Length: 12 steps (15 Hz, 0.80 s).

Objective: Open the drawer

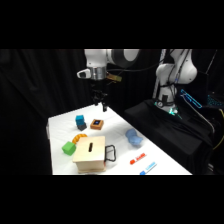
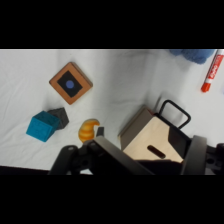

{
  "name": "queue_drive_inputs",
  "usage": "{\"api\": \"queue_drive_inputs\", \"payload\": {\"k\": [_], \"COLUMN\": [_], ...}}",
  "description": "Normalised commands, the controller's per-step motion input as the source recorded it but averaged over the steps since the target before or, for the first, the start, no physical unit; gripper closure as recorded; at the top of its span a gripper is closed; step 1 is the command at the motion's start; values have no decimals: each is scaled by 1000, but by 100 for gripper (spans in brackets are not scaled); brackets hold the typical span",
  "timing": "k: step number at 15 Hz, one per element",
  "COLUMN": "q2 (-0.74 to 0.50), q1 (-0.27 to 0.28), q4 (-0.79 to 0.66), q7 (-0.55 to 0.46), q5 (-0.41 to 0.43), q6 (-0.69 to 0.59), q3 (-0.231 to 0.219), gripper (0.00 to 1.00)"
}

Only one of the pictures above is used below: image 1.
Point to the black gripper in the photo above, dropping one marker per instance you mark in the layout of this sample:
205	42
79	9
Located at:
99	88

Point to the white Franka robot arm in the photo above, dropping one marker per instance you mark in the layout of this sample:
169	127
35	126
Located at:
96	58

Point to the brown block with blue top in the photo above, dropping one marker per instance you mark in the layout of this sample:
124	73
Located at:
96	124

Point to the teal cube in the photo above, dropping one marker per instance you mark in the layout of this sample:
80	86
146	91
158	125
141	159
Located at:
79	119

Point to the dark grey cube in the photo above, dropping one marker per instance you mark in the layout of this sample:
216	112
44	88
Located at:
82	126

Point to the orange ridged toy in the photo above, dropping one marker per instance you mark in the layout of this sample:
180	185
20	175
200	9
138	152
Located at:
79	137

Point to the light wooden box with slot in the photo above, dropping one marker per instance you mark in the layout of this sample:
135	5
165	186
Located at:
89	153

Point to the green cube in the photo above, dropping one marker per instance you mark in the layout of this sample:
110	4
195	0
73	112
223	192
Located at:
68	148

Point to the black curtain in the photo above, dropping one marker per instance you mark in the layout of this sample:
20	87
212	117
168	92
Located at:
36	86

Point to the red marker pen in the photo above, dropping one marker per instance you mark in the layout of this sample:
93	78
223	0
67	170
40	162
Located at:
137	159

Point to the small green light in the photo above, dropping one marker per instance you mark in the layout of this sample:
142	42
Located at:
172	111

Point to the black covered robot stand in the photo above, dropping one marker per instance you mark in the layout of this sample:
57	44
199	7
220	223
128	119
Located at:
173	136

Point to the blue marker pen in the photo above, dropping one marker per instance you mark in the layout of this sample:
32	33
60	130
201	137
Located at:
148	168

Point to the blue lit bar device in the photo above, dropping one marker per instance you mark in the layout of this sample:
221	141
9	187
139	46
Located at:
191	98

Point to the teal lit device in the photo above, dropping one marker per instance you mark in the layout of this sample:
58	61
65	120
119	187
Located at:
216	100

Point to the brown wrist camera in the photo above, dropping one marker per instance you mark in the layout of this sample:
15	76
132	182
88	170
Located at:
114	78

